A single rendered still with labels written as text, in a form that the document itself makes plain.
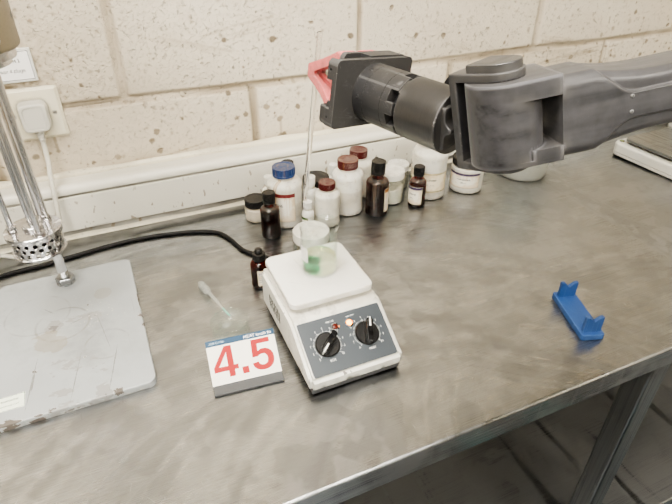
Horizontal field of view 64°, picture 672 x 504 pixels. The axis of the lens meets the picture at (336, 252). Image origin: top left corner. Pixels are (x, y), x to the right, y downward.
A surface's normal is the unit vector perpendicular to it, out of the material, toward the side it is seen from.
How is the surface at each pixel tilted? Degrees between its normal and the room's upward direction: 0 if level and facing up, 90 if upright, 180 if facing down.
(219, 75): 90
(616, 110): 82
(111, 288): 0
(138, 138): 90
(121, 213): 90
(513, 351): 0
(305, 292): 0
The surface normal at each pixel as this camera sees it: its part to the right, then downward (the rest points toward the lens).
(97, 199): 0.40, 0.51
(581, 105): 0.06, 0.44
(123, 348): 0.00, -0.83
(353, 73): 0.65, 0.44
